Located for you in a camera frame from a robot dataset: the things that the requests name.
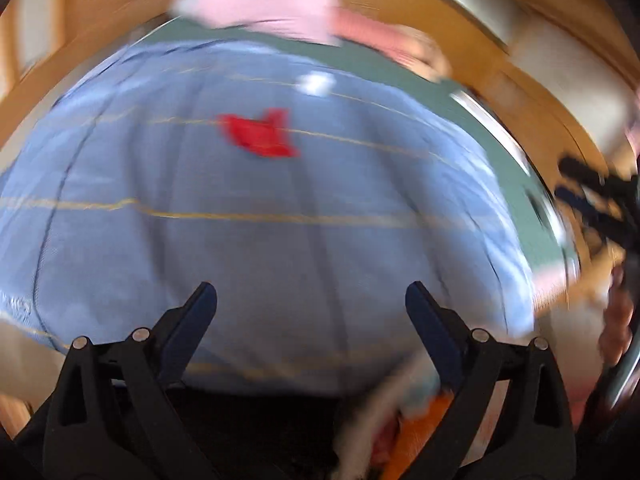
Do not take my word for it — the orange snack packet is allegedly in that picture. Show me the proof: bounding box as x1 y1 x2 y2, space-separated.
384 394 454 480

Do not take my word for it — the white crumpled paper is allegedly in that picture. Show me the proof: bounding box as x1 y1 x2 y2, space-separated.
296 71 336 97

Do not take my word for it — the blue checked bedsheet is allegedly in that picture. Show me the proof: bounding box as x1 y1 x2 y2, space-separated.
0 39 539 402

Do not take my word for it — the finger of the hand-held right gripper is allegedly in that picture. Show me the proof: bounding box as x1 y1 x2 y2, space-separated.
558 156 609 187
554 186 602 222

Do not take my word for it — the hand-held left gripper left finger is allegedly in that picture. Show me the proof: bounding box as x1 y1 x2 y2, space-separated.
15 281 218 480

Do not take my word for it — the person's right hand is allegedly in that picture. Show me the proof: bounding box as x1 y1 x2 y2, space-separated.
599 265 639 368

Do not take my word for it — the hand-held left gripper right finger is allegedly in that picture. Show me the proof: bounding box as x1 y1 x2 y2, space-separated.
405 281 577 480

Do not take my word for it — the black bag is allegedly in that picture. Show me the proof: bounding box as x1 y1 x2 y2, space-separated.
115 384 453 480

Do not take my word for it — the white metal rail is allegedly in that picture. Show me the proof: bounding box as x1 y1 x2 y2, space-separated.
449 87 584 282

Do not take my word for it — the red crumpled wrapper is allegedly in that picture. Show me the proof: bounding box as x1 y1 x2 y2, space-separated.
217 108 301 159

